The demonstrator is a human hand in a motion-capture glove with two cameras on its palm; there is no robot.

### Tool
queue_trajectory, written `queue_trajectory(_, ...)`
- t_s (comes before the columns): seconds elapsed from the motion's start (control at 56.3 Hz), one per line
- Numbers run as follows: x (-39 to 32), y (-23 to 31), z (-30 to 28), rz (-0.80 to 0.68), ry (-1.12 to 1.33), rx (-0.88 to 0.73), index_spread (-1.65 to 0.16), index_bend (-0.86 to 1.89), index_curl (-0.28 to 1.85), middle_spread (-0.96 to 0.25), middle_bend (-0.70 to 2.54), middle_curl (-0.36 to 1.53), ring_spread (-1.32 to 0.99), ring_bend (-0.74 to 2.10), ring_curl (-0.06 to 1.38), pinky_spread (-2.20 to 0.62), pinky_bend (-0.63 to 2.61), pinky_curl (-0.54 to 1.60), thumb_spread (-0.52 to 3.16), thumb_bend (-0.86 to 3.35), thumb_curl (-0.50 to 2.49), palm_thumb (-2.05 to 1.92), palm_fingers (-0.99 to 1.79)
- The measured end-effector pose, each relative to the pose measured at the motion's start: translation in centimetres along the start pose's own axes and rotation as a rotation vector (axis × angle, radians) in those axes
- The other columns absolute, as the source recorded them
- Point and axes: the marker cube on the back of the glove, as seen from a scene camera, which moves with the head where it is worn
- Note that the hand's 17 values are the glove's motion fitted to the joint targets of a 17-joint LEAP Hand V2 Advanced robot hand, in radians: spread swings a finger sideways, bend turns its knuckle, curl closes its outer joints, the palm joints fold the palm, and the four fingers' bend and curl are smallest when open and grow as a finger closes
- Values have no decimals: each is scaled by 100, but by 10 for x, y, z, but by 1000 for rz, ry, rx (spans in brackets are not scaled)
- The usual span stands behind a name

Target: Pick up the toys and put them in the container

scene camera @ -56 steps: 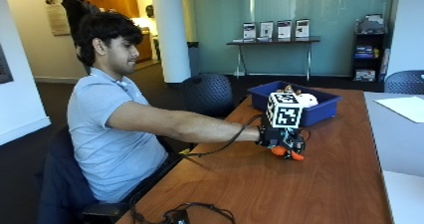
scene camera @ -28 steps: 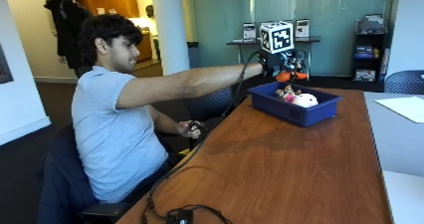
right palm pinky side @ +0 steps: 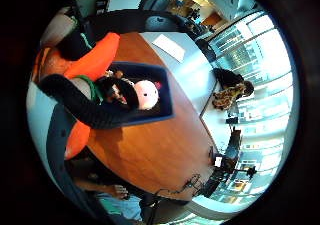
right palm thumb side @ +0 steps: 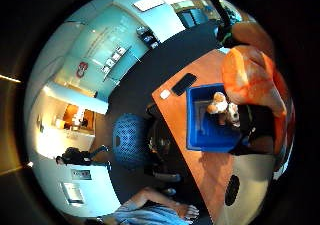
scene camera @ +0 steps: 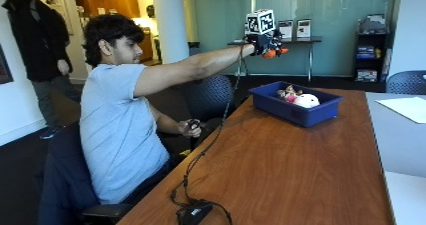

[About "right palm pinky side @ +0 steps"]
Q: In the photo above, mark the dark blue chair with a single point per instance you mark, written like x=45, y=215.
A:
x=56, y=145

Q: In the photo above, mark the brown soft toy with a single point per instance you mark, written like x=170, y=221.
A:
x=116, y=74

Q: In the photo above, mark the pink round soft toy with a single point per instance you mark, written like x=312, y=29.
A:
x=147, y=94

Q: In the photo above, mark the small red soft toy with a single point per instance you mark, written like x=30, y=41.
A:
x=157, y=85

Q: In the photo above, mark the dark blue storage box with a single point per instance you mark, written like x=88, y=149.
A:
x=166, y=101

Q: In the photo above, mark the black curved office chair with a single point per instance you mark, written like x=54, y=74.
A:
x=133, y=18

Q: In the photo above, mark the white paper sheet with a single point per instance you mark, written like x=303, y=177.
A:
x=169, y=47

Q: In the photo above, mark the giraffe patterned soft toy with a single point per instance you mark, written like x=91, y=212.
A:
x=228, y=96

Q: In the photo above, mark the small white card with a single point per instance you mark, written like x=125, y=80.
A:
x=218, y=161

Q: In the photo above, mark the black cloth bag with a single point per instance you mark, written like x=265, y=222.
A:
x=226, y=76

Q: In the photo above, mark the small black device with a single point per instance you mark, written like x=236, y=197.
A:
x=232, y=120

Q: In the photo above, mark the black laptop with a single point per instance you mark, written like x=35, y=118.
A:
x=233, y=145

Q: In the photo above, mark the large glass window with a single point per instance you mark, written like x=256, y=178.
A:
x=266, y=85

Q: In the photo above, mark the black camera on tripod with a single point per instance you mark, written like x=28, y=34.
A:
x=249, y=171

